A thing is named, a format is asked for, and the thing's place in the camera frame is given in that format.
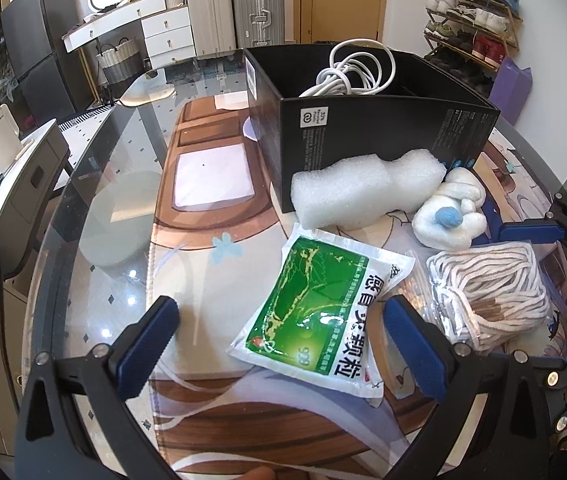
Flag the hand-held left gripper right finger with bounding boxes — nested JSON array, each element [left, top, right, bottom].
[[385, 294, 553, 480]]

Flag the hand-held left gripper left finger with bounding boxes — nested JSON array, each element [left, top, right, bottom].
[[12, 295, 181, 480]]

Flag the bagged striped white rope bundle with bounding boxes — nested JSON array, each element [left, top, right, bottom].
[[423, 241, 555, 355]]

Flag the green white medicine packet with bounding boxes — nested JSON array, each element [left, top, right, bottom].
[[226, 224, 417, 401]]

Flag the black cardboard box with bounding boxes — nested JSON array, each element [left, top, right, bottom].
[[242, 41, 502, 214]]

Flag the white cable bundle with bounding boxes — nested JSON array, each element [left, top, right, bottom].
[[297, 39, 397, 99]]

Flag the white plush with blue ball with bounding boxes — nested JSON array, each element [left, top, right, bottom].
[[411, 166, 497, 252]]

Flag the purple bag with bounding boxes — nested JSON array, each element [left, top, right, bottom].
[[487, 56, 535, 127]]

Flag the white foam block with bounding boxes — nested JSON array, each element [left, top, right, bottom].
[[290, 148, 447, 232]]

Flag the wooden shoe rack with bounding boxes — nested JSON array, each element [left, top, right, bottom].
[[422, 0, 525, 97]]

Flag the grey cabinet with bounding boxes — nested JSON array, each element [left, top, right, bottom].
[[0, 118, 72, 282]]

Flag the rows of shoes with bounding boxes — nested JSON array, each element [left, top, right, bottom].
[[423, 0, 521, 93]]

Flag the black white striped mat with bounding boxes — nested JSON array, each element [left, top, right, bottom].
[[60, 104, 115, 132]]

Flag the woven grey white basket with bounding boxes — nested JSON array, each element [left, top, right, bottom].
[[94, 36, 147, 87]]

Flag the wooden door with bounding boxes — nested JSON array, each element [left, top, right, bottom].
[[298, 0, 390, 47]]

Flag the white dresser with drawers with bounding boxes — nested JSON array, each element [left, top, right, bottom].
[[62, 0, 197, 69]]

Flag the dark grey fridge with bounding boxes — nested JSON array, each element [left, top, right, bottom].
[[0, 0, 85, 127]]

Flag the white suitcase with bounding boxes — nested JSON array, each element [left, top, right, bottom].
[[184, 0, 238, 57]]

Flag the silver suitcase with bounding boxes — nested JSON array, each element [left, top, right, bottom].
[[231, 0, 286, 51]]

